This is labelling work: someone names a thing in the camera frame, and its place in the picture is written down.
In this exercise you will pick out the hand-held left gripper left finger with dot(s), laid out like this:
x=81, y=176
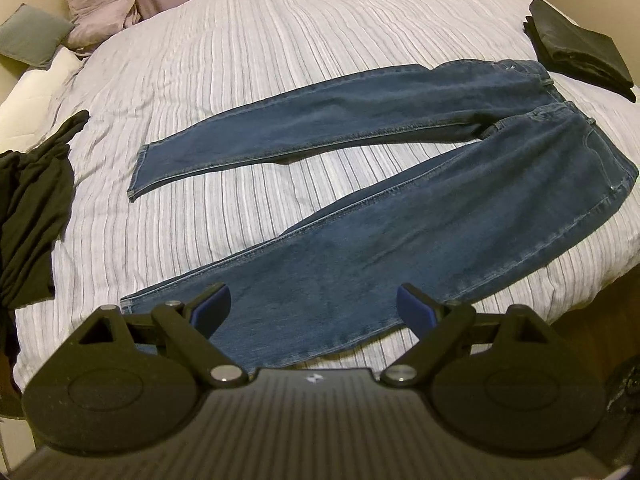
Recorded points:
x=212, y=307

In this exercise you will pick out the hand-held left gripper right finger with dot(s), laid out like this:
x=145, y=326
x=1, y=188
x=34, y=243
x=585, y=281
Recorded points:
x=415, y=310

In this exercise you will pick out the blue denim jeans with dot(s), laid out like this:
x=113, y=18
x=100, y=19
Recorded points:
x=400, y=240

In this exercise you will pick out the striped white bed cover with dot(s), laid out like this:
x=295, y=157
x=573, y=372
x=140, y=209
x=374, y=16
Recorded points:
x=250, y=50

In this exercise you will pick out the white pillow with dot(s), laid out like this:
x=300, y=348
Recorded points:
x=35, y=105

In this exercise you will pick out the folded black garment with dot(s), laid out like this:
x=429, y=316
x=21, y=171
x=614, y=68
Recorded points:
x=575, y=45

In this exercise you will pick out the pink pillow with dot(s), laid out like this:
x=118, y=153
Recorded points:
x=100, y=5

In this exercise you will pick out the grey pillow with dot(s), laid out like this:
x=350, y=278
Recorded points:
x=30, y=35

